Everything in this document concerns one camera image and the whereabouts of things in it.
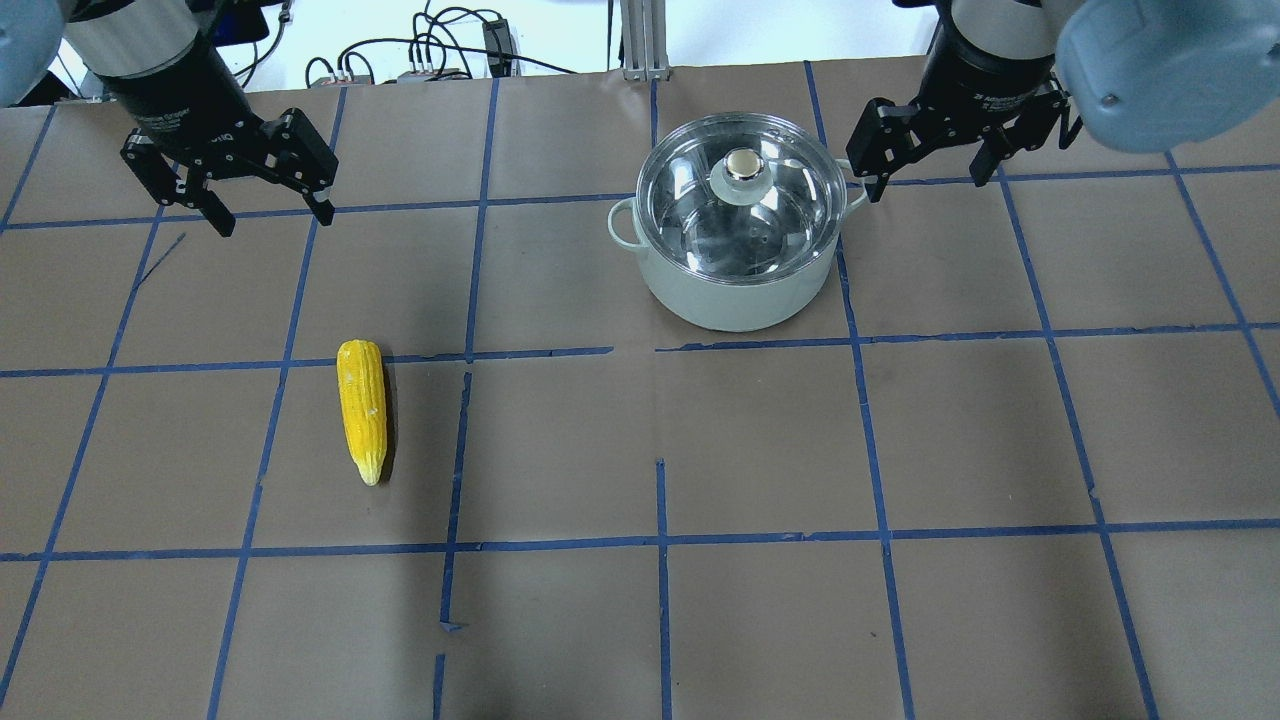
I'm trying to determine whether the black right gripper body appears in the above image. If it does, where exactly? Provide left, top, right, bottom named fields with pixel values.
left=911, top=35, right=1068, bottom=160

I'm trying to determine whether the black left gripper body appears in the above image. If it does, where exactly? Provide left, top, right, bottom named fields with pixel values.
left=108, top=47, right=291, bottom=197

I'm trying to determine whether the glass pot lid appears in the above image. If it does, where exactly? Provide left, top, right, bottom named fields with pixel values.
left=632, top=111, right=867, bottom=286

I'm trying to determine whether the yellow corn cob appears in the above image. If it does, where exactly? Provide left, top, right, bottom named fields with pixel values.
left=335, top=340, right=390, bottom=486

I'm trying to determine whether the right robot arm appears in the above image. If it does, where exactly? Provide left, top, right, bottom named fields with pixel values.
left=845, top=1, right=1279, bottom=202

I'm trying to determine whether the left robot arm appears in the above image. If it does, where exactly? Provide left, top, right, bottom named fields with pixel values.
left=1, top=1, right=339, bottom=237

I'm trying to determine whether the pale green cooking pot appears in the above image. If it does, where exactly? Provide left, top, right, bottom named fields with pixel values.
left=605, top=190, right=867, bottom=333

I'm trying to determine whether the black power adapter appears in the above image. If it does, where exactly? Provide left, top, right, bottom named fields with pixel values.
left=481, top=19, right=515, bottom=78

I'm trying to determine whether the black cable bundle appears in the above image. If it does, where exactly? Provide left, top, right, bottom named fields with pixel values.
left=236, top=0, right=581, bottom=91

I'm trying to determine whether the aluminium frame post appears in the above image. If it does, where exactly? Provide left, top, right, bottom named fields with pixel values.
left=620, top=0, right=672, bottom=82

